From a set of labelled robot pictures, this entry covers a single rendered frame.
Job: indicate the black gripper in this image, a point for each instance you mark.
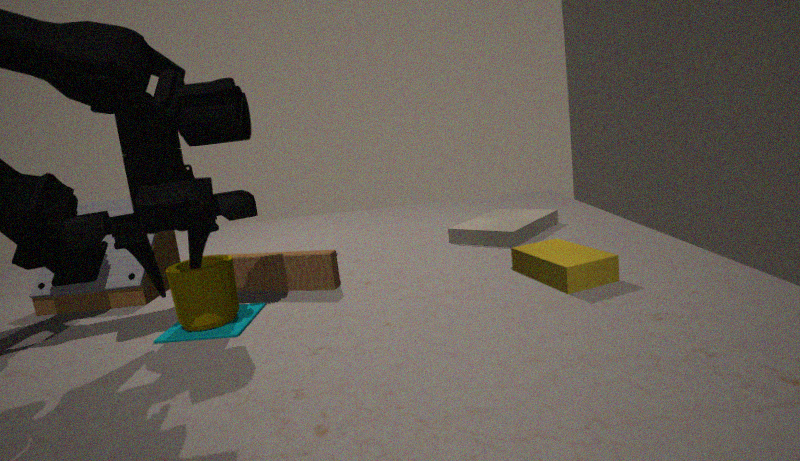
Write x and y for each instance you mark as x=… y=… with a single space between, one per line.
x=90 y=229

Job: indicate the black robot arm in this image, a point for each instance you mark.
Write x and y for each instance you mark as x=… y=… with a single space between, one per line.
x=108 y=67

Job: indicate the olive yellow cup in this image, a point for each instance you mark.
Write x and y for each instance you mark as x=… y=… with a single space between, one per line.
x=204 y=297

